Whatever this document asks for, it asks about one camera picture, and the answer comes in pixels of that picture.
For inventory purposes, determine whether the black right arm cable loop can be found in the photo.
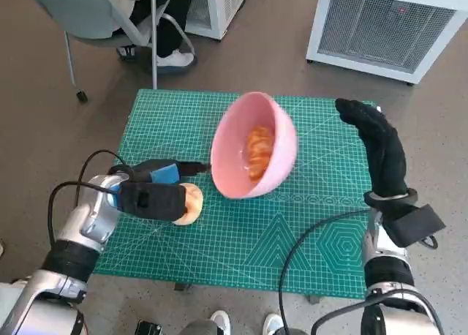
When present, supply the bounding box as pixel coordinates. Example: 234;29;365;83
310;290;443;335

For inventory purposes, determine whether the long black cable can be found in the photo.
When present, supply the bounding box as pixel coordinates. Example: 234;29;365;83
278;208;370;335

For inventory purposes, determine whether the white shoe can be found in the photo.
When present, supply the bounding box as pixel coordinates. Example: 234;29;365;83
262;312;283;335
210;309;232;335

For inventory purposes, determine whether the large white mesh cabinet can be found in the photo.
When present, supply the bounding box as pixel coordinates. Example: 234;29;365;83
306;0;468;86

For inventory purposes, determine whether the small white mesh cabinet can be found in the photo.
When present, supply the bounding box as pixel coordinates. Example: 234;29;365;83
184;0;253;40

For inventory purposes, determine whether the black box device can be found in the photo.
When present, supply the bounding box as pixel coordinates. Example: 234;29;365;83
135;320;164;335

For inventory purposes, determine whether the long braided toy bread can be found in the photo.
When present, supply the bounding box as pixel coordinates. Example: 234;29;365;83
245;125;276;182

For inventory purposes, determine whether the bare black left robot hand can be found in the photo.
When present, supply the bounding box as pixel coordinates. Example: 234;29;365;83
108;159;214;185

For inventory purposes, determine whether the round toy bread bun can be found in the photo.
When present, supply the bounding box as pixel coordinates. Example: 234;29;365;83
171;183;205;227

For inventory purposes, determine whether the grey chair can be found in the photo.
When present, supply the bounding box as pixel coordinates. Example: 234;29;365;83
23;0;198;102

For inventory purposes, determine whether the pink bowl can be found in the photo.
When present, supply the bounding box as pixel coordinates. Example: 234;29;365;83
210;91;299;200

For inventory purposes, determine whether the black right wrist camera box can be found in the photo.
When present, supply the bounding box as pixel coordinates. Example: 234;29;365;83
382;205;447;247

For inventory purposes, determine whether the person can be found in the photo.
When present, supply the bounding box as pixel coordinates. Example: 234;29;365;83
116;0;198;68

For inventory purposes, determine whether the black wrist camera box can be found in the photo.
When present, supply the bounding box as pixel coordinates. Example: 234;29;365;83
119;181;188;222
382;205;447;247

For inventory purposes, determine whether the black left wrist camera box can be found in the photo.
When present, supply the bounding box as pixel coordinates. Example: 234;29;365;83
119;181;188;222

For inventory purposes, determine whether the green cutting mat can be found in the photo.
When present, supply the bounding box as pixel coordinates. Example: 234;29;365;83
91;89;377;300

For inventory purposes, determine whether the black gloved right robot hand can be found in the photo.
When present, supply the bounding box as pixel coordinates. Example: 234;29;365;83
335;97;410;198

